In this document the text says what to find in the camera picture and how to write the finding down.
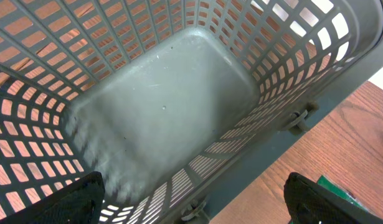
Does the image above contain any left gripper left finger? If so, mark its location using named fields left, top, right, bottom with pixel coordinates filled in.
left=0, top=171, right=105, bottom=224

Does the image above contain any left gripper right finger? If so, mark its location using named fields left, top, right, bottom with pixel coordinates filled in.
left=284, top=172, right=383, bottom=224

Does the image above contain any green 3M gloves package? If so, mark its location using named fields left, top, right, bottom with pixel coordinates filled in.
left=316, top=175, right=368, bottom=212

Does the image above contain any grey plastic mesh basket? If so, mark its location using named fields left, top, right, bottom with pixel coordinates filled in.
left=0, top=0, right=383, bottom=223

